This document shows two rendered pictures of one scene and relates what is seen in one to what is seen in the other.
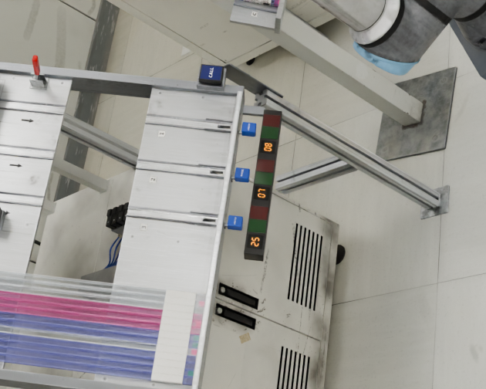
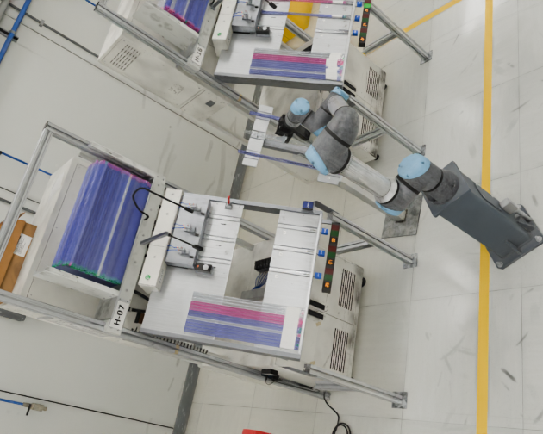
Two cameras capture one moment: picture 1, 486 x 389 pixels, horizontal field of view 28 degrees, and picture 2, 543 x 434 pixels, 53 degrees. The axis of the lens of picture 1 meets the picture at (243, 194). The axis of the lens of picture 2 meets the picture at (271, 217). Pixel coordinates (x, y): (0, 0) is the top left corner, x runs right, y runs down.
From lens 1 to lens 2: 0.50 m
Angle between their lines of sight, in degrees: 3
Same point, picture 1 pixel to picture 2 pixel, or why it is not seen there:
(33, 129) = (226, 228)
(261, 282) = (326, 297)
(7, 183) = (215, 253)
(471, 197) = (427, 260)
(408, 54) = (400, 207)
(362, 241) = (374, 276)
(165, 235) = (286, 281)
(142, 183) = (276, 255)
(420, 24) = (406, 195)
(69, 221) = (234, 263)
